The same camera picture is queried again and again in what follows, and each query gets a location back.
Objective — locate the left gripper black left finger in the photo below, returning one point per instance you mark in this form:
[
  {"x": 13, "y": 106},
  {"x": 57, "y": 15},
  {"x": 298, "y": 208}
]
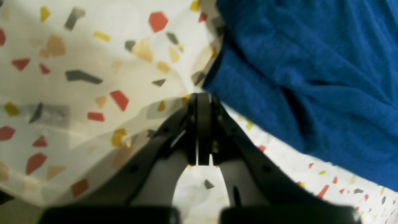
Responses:
[{"x": 142, "y": 191}]

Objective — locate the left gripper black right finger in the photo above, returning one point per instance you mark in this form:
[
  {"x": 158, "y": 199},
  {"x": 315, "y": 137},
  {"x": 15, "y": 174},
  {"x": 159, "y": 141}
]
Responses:
[{"x": 258, "y": 190}]

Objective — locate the navy blue t-shirt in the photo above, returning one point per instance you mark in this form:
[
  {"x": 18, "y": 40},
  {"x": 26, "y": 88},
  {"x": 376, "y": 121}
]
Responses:
[{"x": 320, "y": 75}]

